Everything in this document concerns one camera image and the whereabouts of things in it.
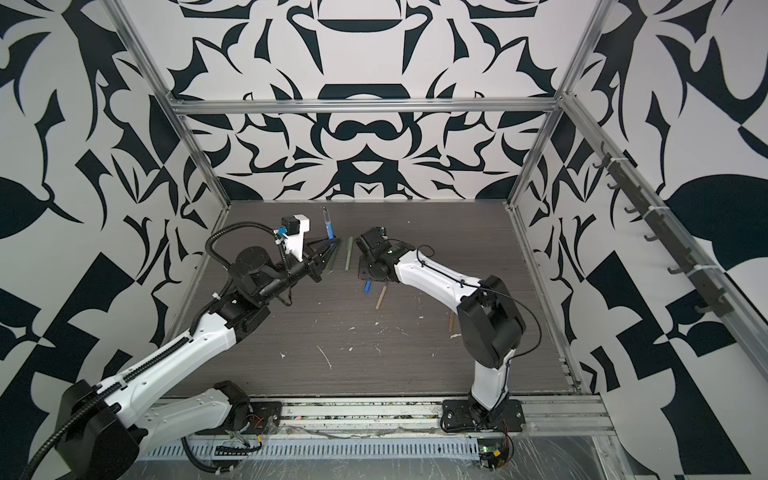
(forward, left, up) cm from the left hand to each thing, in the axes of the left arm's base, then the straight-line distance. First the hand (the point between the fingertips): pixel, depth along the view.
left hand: (336, 232), depth 68 cm
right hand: (+5, -6, -23) cm, 24 cm away
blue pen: (0, +1, +2) cm, 2 cm away
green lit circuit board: (-39, -35, -35) cm, 63 cm away
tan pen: (0, -9, -33) cm, 35 cm away
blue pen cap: (+5, -5, -33) cm, 34 cm away
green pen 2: (-4, +1, -5) cm, 6 cm away
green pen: (-1, -2, -6) cm, 6 cm away
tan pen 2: (-8, -30, -33) cm, 45 cm away
